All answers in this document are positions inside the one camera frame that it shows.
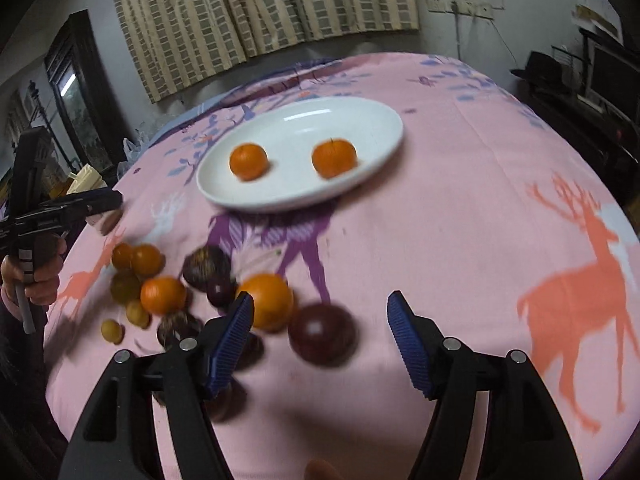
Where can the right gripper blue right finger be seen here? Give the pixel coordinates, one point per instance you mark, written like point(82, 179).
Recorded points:
point(525, 436)

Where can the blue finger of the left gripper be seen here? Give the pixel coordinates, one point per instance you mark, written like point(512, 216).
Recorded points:
point(89, 203)

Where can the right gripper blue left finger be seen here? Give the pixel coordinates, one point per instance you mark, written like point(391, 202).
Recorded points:
point(115, 435)

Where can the greenish yellow citrus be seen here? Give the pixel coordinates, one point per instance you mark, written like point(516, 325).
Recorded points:
point(125, 287)

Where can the large orange tangerine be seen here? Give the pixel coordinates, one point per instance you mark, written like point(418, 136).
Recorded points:
point(273, 299)

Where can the dark red plum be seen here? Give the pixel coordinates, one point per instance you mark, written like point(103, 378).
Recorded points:
point(324, 335)

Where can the left hand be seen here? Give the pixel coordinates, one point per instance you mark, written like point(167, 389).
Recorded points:
point(43, 290)

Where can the pink cup with lid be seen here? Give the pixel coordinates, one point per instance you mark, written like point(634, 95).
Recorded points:
point(87, 179)

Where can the dark brown water chestnut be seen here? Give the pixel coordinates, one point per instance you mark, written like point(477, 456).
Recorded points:
point(175, 327)
point(204, 264)

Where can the dark framed cabinet door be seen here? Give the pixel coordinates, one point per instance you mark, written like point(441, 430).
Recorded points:
point(84, 97)

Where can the orange mandarin on cloth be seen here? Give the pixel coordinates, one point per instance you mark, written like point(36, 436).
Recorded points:
point(163, 295)

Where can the dark red cherry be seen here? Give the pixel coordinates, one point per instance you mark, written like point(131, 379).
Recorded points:
point(221, 293)

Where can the small orange kumquat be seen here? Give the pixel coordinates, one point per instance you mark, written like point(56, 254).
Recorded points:
point(147, 260)

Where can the small yellow-green kumquat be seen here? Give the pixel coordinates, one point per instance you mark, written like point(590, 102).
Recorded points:
point(112, 331)

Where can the small orange mandarin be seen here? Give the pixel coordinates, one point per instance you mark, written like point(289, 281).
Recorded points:
point(248, 161)

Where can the striped beige curtain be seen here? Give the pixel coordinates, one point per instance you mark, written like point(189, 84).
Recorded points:
point(178, 43)

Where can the white oval plate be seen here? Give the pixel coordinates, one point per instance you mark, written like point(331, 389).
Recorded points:
point(288, 135)

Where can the pink deer print tablecloth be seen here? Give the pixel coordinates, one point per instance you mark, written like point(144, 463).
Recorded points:
point(485, 219)

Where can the orange mandarin with stem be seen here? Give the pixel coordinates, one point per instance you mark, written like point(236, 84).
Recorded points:
point(333, 158)

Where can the black shelf with monitor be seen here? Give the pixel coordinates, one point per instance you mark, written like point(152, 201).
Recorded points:
point(591, 98)

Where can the wall power strip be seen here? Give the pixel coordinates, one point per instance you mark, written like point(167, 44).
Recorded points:
point(472, 8)

